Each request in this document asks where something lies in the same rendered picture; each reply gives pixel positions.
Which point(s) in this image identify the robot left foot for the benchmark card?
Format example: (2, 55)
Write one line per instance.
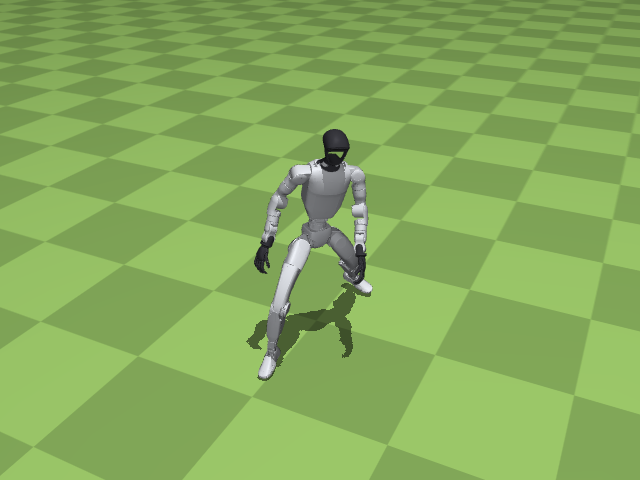
(363, 286)

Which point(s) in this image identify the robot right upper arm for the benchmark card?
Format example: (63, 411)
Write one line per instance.
(298, 175)

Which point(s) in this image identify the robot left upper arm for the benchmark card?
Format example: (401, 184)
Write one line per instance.
(359, 191)

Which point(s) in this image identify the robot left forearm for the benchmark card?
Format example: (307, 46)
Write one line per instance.
(360, 233)

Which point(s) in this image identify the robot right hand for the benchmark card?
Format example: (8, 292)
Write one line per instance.
(262, 254)

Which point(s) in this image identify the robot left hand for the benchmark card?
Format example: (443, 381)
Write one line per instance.
(362, 263)

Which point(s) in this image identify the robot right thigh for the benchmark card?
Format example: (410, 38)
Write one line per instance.
(298, 252)

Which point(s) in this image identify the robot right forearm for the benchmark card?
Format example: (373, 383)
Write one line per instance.
(271, 225)

